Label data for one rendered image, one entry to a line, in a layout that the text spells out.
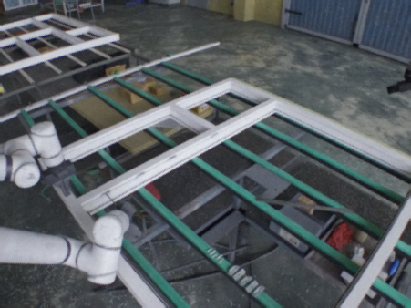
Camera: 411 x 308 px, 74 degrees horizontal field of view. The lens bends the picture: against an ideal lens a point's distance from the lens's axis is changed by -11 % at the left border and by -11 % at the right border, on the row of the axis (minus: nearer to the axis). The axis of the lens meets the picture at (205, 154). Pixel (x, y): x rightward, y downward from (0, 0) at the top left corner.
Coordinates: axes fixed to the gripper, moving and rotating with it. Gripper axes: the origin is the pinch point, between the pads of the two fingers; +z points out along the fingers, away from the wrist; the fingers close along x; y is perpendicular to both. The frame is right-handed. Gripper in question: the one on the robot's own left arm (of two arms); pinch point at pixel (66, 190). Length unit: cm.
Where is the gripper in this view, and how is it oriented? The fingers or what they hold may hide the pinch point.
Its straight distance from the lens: 140.7
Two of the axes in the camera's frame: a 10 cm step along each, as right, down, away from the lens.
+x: -7.3, 4.1, -5.4
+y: -6.8, -4.4, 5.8
